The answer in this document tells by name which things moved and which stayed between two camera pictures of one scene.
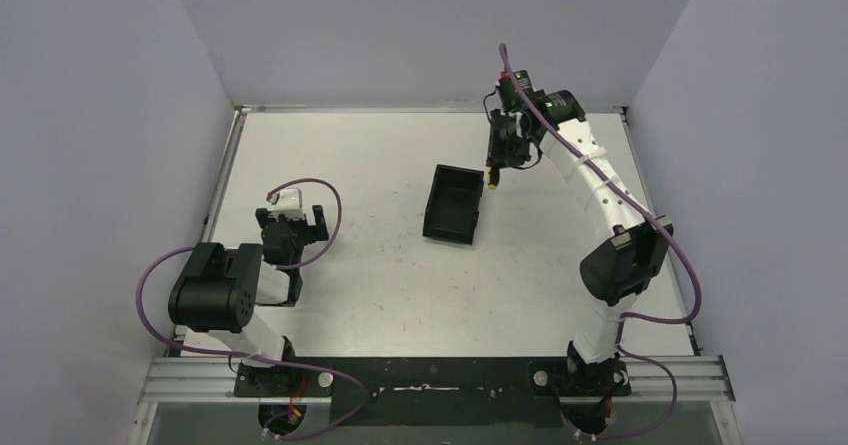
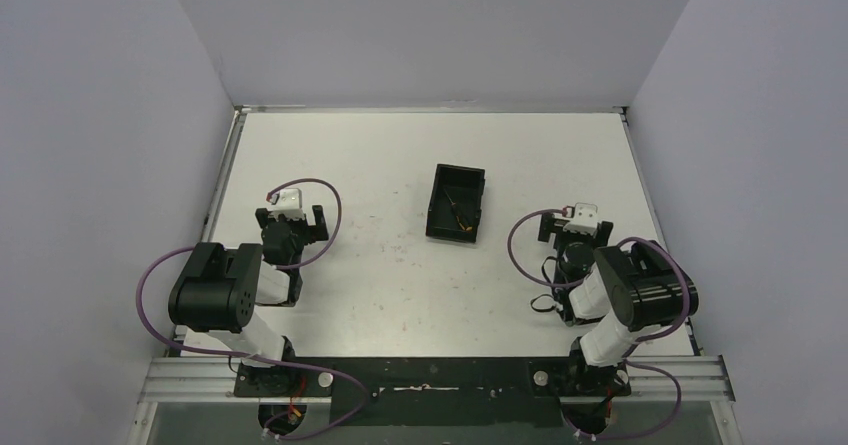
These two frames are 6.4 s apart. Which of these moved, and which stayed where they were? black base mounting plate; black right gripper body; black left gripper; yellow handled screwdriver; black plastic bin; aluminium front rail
Moved: yellow handled screwdriver; black right gripper body
Stayed: black left gripper; black plastic bin; aluminium front rail; black base mounting plate
